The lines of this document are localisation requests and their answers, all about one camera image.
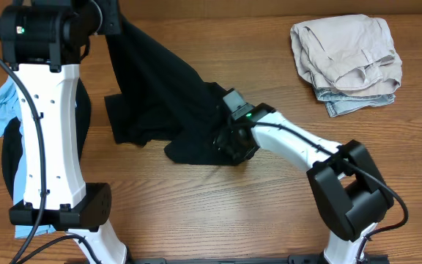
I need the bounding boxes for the folded beige trousers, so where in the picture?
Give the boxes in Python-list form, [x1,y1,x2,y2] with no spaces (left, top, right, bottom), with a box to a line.
[290,15,402,98]

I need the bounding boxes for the folded light denim jeans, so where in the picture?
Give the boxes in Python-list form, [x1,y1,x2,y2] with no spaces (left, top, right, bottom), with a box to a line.
[313,88,396,117]

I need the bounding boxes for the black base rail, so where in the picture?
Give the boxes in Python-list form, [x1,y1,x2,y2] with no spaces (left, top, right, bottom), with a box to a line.
[64,252,390,264]

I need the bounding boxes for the light blue t-shirt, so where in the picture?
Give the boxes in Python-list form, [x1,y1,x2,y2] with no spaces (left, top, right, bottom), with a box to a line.
[0,75,78,239]

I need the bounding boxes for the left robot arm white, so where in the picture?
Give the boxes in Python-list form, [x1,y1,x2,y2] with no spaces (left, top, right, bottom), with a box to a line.
[0,0,131,263]

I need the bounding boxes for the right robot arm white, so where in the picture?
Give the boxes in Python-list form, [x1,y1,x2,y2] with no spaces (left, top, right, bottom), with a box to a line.
[215,103,395,263]

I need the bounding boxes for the black t-shirt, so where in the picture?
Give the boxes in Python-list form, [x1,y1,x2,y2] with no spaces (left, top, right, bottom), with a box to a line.
[105,18,245,166]

